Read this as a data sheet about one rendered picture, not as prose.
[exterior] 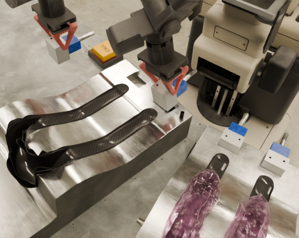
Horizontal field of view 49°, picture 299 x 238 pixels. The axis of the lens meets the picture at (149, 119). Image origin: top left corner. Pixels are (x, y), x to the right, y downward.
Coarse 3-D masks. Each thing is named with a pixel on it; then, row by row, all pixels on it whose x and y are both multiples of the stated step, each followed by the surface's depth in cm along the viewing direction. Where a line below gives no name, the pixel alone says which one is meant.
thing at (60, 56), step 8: (48, 40) 84; (64, 40) 86; (72, 40) 86; (80, 40) 89; (48, 48) 86; (56, 48) 82; (72, 48) 86; (80, 48) 88; (56, 56) 84; (64, 56) 86
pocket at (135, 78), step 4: (136, 72) 89; (128, 76) 88; (132, 76) 89; (136, 76) 90; (140, 76) 89; (132, 80) 90; (136, 80) 90; (140, 80) 90; (144, 80) 89; (136, 84) 89; (140, 84) 89; (144, 84) 89
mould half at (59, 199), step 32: (128, 64) 90; (64, 96) 82; (96, 96) 82; (128, 96) 82; (0, 128) 71; (64, 128) 72; (96, 128) 76; (160, 128) 77; (0, 160) 72; (96, 160) 68; (128, 160) 72; (0, 192) 68; (32, 192) 68; (64, 192) 61; (96, 192) 70; (0, 224) 63; (32, 224) 64; (64, 224) 69
